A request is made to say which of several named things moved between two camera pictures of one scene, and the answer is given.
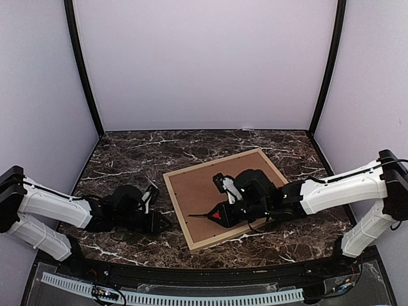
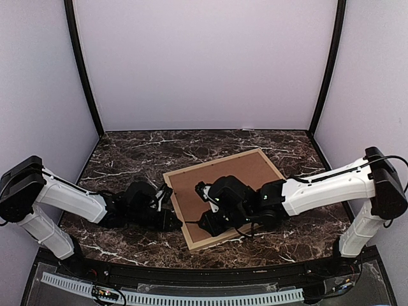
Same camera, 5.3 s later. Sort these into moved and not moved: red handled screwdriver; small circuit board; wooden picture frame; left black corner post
Moved: red handled screwdriver
Not moved: wooden picture frame; small circuit board; left black corner post
